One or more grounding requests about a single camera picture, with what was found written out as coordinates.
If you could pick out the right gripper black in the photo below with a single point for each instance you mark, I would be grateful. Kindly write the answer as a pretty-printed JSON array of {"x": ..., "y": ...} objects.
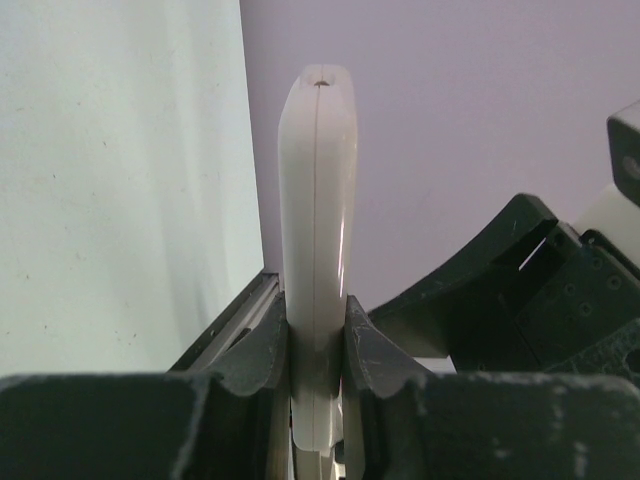
[{"x": 585, "y": 289}]

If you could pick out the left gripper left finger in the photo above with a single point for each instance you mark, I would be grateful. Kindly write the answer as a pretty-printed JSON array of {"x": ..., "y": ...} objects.
[{"x": 239, "y": 428}]

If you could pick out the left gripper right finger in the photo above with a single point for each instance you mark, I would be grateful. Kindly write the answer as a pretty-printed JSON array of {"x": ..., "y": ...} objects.
[{"x": 381, "y": 393}]

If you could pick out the white remote control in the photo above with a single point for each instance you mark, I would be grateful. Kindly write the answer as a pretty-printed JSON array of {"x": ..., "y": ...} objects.
[{"x": 317, "y": 160}]

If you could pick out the white battery cover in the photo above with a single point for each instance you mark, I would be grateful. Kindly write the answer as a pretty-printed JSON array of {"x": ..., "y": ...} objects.
[{"x": 442, "y": 365}]

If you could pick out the right aluminium frame post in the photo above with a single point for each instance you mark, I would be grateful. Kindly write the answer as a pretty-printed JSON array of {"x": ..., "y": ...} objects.
[{"x": 238, "y": 319}]

